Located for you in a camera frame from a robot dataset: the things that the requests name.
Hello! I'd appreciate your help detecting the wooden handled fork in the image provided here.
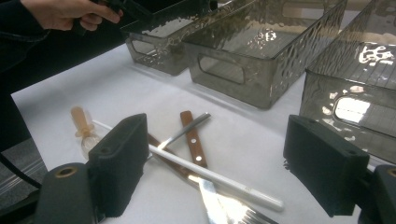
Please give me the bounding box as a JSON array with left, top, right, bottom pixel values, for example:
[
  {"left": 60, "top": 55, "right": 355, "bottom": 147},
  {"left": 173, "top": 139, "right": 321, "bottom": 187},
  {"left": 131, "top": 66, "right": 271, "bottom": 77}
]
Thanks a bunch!
[{"left": 146, "top": 133, "right": 279, "bottom": 224}]

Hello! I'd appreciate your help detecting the clear spoon with beige handle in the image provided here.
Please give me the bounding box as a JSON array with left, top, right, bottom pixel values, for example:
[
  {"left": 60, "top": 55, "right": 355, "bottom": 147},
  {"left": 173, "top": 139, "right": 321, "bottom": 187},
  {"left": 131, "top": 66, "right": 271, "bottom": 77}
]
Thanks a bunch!
[{"left": 70, "top": 105, "right": 104, "bottom": 158}]

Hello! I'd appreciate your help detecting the white chopstick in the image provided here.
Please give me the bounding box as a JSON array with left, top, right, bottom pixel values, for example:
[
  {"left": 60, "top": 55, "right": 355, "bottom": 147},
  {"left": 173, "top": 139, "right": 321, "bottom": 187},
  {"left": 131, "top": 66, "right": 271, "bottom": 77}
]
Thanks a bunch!
[{"left": 92, "top": 119, "right": 285, "bottom": 213}]

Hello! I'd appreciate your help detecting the smoky clear plastic bin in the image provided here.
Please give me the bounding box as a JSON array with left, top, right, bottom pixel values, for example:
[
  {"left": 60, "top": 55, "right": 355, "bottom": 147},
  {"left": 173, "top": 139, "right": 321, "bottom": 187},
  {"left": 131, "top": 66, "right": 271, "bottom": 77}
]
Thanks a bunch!
[
  {"left": 181, "top": 0, "right": 349, "bottom": 110},
  {"left": 299, "top": 0, "right": 396, "bottom": 165},
  {"left": 120, "top": 0, "right": 219, "bottom": 77}
]

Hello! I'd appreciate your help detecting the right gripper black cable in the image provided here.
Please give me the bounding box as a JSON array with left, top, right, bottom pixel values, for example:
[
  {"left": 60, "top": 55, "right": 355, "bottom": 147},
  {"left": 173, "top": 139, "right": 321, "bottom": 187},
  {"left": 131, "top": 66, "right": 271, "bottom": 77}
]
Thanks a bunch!
[{"left": 0, "top": 152, "right": 43, "bottom": 190}]

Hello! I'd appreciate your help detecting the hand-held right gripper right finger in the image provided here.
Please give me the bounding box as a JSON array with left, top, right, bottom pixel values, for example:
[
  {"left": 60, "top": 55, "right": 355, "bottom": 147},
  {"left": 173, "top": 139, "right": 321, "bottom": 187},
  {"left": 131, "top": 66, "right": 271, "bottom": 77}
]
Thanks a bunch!
[{"left": 283, "top": 114, "right": 371, "bottom": 218}]

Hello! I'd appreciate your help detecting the white paper table cover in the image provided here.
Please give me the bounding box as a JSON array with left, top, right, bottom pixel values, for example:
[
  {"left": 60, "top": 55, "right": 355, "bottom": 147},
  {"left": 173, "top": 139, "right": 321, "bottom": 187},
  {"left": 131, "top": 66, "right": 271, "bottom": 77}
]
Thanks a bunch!
[{"left": 10, "top": 43, "right": 396, "bottom": 224}]

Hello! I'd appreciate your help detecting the metal spoon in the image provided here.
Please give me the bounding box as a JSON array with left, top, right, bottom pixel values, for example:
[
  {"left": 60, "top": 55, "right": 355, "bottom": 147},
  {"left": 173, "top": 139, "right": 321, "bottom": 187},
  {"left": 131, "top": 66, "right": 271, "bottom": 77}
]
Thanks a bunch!
[{"left": 146, "top": 112, "right": 212, "bottom": 160}]

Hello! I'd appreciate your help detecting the wooden handled knife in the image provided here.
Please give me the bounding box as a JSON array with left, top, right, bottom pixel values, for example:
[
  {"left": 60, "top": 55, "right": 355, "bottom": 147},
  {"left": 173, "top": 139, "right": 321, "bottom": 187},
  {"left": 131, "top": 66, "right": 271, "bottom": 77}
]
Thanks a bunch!
[{"left": 179, "top": 110, "right": 237, "bottom": 224}]

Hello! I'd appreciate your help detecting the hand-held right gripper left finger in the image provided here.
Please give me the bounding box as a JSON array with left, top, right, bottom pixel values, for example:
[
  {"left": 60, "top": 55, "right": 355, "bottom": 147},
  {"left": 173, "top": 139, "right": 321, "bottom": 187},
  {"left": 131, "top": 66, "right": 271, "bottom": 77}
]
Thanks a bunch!
[{"left": 87, "top": 113, "right": 149, "bottom": 218}]

